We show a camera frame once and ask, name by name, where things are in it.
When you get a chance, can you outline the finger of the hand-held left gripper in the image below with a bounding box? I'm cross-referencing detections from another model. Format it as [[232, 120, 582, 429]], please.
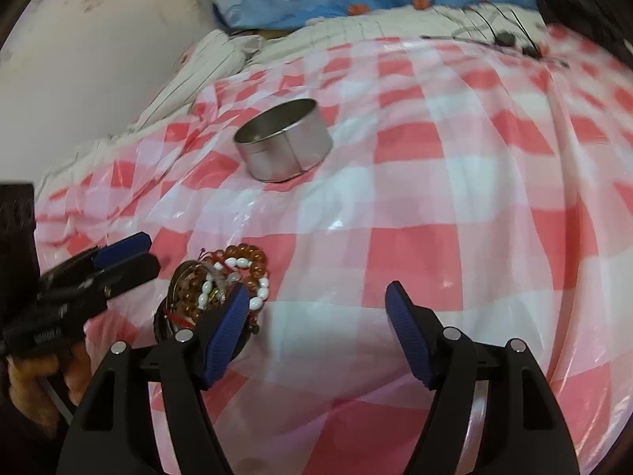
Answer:
[[45, 232, 152, 283], [38, 253, 161, 308]]

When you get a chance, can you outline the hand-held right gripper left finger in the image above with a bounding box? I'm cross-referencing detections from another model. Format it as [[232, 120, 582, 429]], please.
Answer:
[[57, 284, 250, 475]]

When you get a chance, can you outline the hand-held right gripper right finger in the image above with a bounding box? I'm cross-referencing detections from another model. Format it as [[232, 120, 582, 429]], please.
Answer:
[[386, 281, 579, 475]]

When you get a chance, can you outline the white pearl bracelet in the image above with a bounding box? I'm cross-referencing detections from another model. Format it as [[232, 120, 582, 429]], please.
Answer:
[[197, 256, 272, 314]]

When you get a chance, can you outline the black bangle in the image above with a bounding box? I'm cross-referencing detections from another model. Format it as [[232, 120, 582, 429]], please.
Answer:
[[153, 261, 260, 359]]

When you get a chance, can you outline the brown bead bracelet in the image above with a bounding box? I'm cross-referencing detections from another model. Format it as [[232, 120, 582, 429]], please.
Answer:
[[218, 243, 271, 285]]

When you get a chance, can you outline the round metal tin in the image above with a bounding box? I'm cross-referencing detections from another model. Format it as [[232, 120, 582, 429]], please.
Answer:
[[232, 99, 333, 182]]

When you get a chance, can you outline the person's left hand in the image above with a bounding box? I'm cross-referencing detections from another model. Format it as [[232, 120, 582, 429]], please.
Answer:
[[63, 327, 96, 407]]

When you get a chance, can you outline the pink white checkered plastic sheet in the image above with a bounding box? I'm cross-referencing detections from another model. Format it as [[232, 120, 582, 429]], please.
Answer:
[[34, 34, 633, 475]]

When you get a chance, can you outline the white striped blanket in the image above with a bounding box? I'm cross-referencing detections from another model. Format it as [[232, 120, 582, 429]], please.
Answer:
[[40, 2, 550, 181]]

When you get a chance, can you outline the black cable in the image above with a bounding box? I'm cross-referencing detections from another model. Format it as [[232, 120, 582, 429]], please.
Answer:
[[420, 2, 569, 66]]

